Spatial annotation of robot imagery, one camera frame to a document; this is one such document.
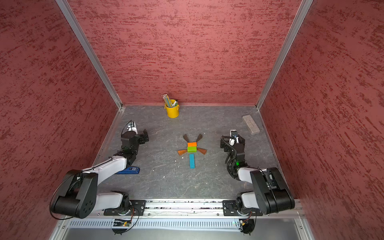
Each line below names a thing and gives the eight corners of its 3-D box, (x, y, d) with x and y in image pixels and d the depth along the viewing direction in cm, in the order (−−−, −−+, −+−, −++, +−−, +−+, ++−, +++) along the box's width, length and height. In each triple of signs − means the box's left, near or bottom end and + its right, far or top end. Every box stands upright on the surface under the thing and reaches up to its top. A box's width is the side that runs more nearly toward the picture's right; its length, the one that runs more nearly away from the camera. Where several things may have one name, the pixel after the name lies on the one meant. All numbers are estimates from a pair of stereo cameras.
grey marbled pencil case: (251, 134, 106) (253, 132, 103) (242, 118, 115) (243, 115, 113) (258, 133, 106) (260, 130, 104) (248, 117, 116) (250, 114, 114)
